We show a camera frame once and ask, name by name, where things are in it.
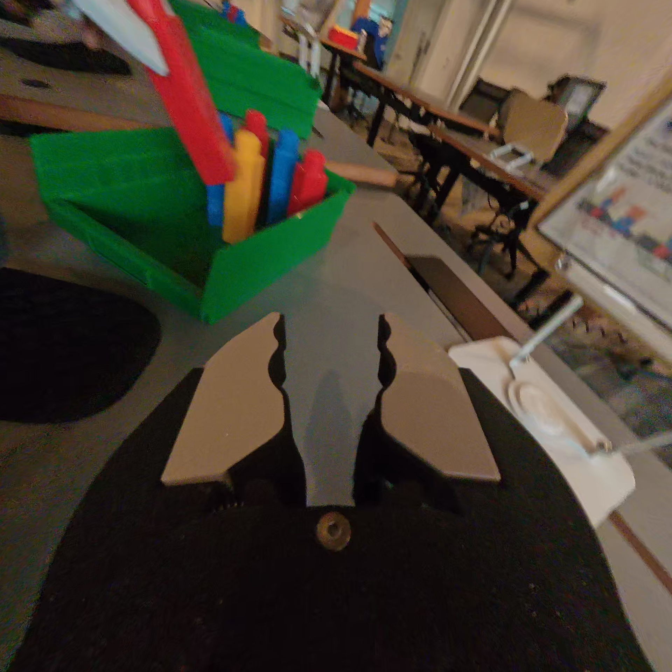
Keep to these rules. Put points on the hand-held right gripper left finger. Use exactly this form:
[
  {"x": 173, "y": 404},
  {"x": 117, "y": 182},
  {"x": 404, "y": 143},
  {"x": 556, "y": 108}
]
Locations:
[{"x": 231, "y": 409}]

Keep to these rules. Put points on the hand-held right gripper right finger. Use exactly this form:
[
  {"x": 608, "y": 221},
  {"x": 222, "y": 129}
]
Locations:
[{"x": 441, "y": 414}]

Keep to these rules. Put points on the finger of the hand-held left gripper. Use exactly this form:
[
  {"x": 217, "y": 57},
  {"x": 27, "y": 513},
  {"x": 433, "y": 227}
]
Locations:
[{"x": 126, "y": 31}]

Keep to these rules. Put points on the red block tower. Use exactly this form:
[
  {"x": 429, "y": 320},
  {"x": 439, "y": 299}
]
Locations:
[
  {"x": 309, "y": 181},
  {"x": 189, "y": 105},
  {"x": 257, "y": 128}
]

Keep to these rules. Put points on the green plastic bin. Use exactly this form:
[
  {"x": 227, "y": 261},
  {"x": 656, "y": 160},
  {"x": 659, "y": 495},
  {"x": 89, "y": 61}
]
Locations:
[
  {"x": 120, "y": 183},
  {"x": 252, "y": 89},
  {"x": 210, "y": 21}
]

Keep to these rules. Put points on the yellow block tower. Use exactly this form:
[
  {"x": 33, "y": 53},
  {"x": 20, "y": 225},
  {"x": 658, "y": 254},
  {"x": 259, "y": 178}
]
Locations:
[{"x": 244, "y": 189}]

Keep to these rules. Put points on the blue block tower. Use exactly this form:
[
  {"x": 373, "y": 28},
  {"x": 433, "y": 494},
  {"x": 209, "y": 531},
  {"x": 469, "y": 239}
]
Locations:
[{"x": 283, "y": 173}]

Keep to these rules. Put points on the black round pad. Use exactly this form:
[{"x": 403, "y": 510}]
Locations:
[{"x": 68, "y": 346}]

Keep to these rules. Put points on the white poster stand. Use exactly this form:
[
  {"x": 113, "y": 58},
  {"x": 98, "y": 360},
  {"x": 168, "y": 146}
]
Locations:
[
  {"x": 603, "y": 488},
  {"x": 309, "y": 52}
]

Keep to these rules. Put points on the black office chair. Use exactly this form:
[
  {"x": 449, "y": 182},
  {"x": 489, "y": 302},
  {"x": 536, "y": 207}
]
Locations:
[{"x": 504, "y": 236}]

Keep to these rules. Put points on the red box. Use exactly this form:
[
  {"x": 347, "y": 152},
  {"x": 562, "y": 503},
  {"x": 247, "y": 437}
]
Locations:
[{"x": 344, "y": 36}]

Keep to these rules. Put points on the wooden desk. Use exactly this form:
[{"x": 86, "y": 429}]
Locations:
[
  {"x": 420, "y": 97},
  {"x": 488, "y": 152}
]

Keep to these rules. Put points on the white sheet stand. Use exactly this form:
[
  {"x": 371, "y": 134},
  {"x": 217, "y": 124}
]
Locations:
[{"x": 512, "y": 156}]

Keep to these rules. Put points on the instruction poster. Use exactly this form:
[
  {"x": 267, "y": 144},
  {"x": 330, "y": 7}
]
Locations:
[{"x": 630, "y": 220}]

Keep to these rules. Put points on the beige chair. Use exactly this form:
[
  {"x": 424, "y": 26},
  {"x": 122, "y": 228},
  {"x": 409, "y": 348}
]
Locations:
[{"x": 535, "y": 126}]

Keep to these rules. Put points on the dark framed screen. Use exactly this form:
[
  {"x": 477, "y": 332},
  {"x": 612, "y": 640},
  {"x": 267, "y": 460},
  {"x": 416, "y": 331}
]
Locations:
[{"x": 577, "y": 102}]

